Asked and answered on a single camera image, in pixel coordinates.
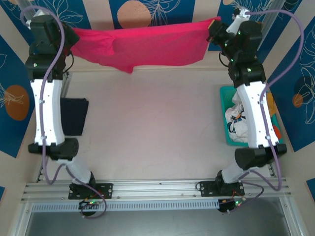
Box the pink t-shirt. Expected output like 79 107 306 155
69 16 221 74

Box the mustard yellow t-shirt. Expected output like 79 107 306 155
267 92 278 116

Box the teal plastic basket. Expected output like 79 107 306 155
219 86 284 148

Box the navy folded t-shirt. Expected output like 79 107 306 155
60 97 90 136

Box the pile of clothes in basket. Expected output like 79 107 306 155
225 92 250 143

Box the orange t-shirt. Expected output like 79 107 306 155
272 124 283 140

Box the grey metal lower panel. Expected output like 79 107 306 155
24 196 295 236

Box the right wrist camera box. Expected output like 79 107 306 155
226 7 251 34

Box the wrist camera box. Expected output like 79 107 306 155
25 11 49 30
226 7 251 34

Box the left gripper thin black cable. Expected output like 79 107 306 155
63 53 75 74

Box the gripper thin black cable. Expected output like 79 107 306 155
218 51 232 69
63 53 75 74

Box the right gripper thin black cable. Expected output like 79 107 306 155
218 51 232 69

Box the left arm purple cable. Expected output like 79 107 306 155
21 6 108 219

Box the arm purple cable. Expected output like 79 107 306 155
21 6 108 219
220 9 306 216

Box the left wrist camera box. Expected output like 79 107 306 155
25 11 49 30

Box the aluminium frame post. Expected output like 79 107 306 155
17 0 32 12
264 0 287 34

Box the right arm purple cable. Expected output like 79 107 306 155
220 9 306 216

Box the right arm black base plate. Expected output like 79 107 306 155
198 181 246 197

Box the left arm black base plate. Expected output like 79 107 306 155
68 183 114 199

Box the aluminium mounting rail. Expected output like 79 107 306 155
21 178 292 203

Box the white slotted cable duct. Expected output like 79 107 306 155
31 199 221 212

